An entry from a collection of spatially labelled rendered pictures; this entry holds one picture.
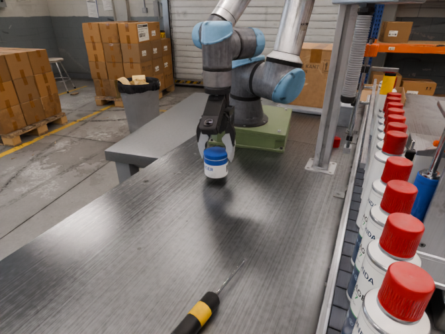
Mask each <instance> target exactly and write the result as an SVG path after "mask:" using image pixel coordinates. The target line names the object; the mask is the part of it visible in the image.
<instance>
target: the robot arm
mask: <svg viewBox="0 0 445 334"><path fill-rule="evenodd" d="M250 1H251V0H220V1H219V3H218V4H217V6H216V7H215V9H214V10H213V12H212V13H211V15H210V17H209V18H208V19H207V21H205V22H200V23H197V24H196V25H195V26H194V28H193V31H192V40H193V43H194V45H195V46H196V47H198V48H200V49H201V50H202V62H203V73H201V76H203V85H204V92H205V93H206V94H210V95H209V97H208V100H207V103H206V106H205V109H204V112H203V114H202V118H200V120H199V124H198V126H197V130H196V134H197V142H198V147H199V152H200V155H201V158H202V159H204V150H205V149H206V147H207V141H208V140H209V139H210V136H211V135H217V134H218V133H219V134H221V133H222V132H223V131H225V134H224V136H223V137H222V142H223V143H224V145H225V146H226V153H227V158H228V160H229V162H232V160H233V158H234V150H235V145H236V140H235V136H236V131H235V128H234V126H233V124H234V123H236V124H241V125H253V124H256V123H260V122H261V121H263V119H264V112H263V109H262V103H261V97H263V98H265V99H269V100H271V101H273V102H275V103H282V104H288V103H291V102H292V101H294V100H295V99H296V98H297V97H298V95H299V94H300V92H301V91H302V89H303V86H304V84H305V72H304V71H303V70H302V69H301V67H302V64H303V63H302V61H301V59H300V57H299V56H300V53H301V49H302V46H303V41H304V39H305V35H306V31H307V27H308V24H309V20H310V17H311V13H312V10H313V5H314V3H315V0H285V3H284V6H283V11H282V15H281V20H280V23H279V28H278V31H277V36H276V40H275V44H274V48H273V51H272V52H271V53H270V54H268V55H267V57H266V59H265V56H264V55H261V53H262V52H263V50H264V47H265V42H266V41H265V37H264V34H263V32H262V31H261V30H260V29H258V28H252V27H249V28H238V27H234V26H235V24H236V23H237V22H238V20H239V18H240V17H241V15H242V14H243V12H244V10H245V9H246V8H247V6H248V4H249V2H250ZM229 93H230V98H229Z"/></svg>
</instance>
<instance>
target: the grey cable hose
mask: <svg viewBox="0 0 445 334"><path fill-rule="evenodd" d="M374 7H375V3H360V4H359V8H358V12H357V14H358V16H357V21H356V22H357V23H356V26H355V31H354V35H353V40H352V41H353V42H352V47H351V49H350V50H351V51H350V53H351V54H350V56H349V62H348V67H347V71H346V77H345V80H344V81H345V82H344V87H343V92H342V95H341V96H340V101H341V102H342V103H347V104H351V103H354V101H355V100H356V90H357V89H356V88H358V87H357V86H358V82H359V76H360V73H361V69H362V68H361V67H362V62H363V61H362V60H364V59H363V58H364V54H365V52H364V51H366V50H365V49H366V46H367V45H366V44H367V39H368V34H369V33H368V32H369V29H370V27H371V26H370V25H371V20H372V17H373V16H372V15H373V14H374V11H375V8H374Z"/></svg>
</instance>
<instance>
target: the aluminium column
mask: <svg viewBox="0 0 445 334"><path fill-rule="evenodd" d="M358 8H359V5H340V6H339V10H338V18H337V22H336V30H335V34H334V42H333V46H332V54H331V58H330V66H329V70H328V77H327V82H326V89H325V94H324V102H323V107H322V114H321V121H320V126H319V133H318V138H317V145H316V150H315V157H314V162H313V168H320V169H323V170H327V169H328V166H329V163H330V157H331V153H332V147H333V143H334V137H335V132H336V126H337V122H338V116H339V112H340V106H341V101H340V96H341V95H342V92H343V87H344V82H345V81H344V80H345V77H346V71H347V67H348V62H349V56H350V54H351V53H350V51H351V50H350V49H351V47H352V42H353V41H352V40H353V35H354V31H355V26H356V23H357V22H356V21H357V16H358V14H357V12H358Z"/></svg>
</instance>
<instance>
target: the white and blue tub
mask: <svg viewBox="0 0 445 334"><path fill-rule="evenodd" d="M204 167H205V175H206V176H208V177H210V178H223V177H225V176H226V175H227V174H228V158H227V153H226V149H225V148H223V147H217V146H215V147H210V148H207V149H205V150H204Z"/></svg>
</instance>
